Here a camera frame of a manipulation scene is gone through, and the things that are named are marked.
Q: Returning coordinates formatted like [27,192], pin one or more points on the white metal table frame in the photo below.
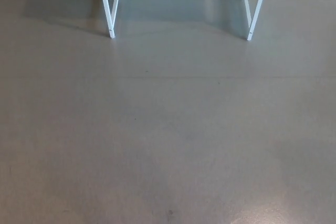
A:
[108,16]

